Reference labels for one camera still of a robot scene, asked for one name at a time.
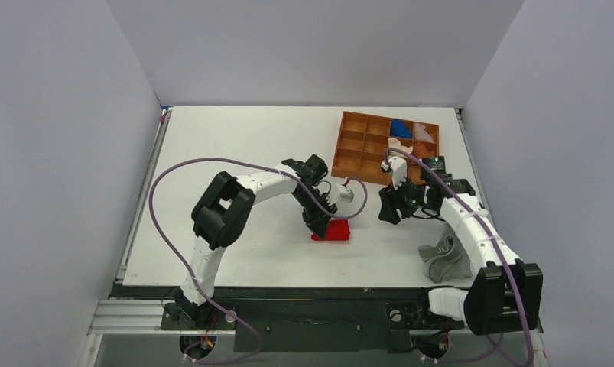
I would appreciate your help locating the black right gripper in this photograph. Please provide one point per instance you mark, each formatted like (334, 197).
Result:
(391, 205)

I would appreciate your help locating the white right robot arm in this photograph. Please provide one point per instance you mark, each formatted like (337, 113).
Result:
(480, 280)

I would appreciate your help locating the cream rolled underwear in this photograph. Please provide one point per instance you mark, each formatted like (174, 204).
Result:
(394, 142)

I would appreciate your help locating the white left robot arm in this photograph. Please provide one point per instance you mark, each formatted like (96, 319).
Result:
(220, 215)

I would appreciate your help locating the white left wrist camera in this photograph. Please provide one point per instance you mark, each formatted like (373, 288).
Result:
(340, 193)

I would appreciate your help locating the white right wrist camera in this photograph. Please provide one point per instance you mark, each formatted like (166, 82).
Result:
(397, 168)

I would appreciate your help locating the wooden compartment tray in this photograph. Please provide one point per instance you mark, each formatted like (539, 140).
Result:
(361, 143)

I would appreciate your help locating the blue rolled underwear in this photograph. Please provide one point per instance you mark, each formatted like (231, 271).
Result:
(399, 129)

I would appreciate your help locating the red underwear white trim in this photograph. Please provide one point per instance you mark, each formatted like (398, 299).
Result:
(338, 230)

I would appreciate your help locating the grey underwear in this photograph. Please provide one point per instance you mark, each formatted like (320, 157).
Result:
(447, 260)

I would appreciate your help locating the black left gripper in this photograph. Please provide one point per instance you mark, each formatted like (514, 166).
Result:
(318, 222)

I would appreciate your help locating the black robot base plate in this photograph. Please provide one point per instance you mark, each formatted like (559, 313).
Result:
(318, 319)

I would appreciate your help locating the orange rolled underwear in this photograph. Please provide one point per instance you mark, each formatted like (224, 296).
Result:
(424, 149)

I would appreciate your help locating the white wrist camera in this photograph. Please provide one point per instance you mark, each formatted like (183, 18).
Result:
(397, 168)
(340, 193)

